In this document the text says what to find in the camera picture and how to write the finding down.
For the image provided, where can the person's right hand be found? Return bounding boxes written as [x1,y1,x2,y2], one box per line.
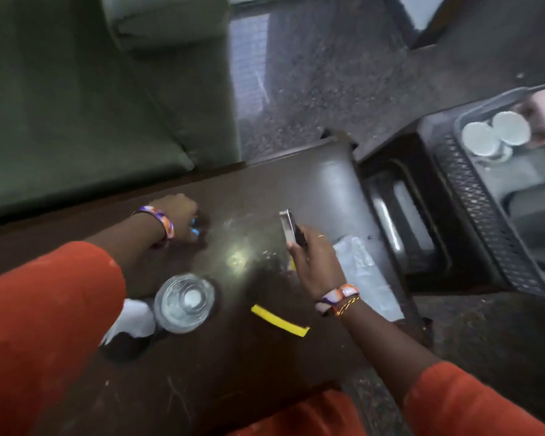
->
[287,223,348,302]

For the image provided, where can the person's left hand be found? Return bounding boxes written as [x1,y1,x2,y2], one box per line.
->
[149,193,201,244]

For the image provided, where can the silver smartphone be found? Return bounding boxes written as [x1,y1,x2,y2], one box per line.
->
[279,209,306,248]

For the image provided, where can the person's left forearm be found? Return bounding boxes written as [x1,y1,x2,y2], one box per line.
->
[84,211,168,274]

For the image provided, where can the person's right forearm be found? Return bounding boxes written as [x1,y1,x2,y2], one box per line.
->
[340,300,442,407]

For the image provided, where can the yellow paper strip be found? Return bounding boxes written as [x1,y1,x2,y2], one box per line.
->
[251,304,311,338]

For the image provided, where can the clear plastic wrapper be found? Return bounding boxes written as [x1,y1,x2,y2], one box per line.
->
[332,235,405,323]

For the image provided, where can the clear glass of water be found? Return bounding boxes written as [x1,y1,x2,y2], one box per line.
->
[153,273,216,335]

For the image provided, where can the white crumpled tissue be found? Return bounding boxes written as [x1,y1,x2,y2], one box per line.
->
[100,299,157,347]

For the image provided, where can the green sofa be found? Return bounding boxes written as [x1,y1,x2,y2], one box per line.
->
[0,0,242,227]

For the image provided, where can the orange long-sleeved top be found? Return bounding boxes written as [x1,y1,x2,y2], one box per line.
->
[0,241,545,436]

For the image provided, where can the grey plastic basket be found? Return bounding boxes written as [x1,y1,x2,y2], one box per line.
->
[418,84,545,302]

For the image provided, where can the pink packet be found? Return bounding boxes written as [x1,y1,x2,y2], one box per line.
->
[518,86,545,148]

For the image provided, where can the purple orange beaded bracelet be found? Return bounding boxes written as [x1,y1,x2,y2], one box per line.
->
[133,205,175,248]

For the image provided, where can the white orange beaded bracelet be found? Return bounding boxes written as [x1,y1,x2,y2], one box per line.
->
[315,283,360,315]

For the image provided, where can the red gold thread bracelet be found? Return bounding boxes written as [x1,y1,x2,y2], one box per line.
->
[334,295,362,318]

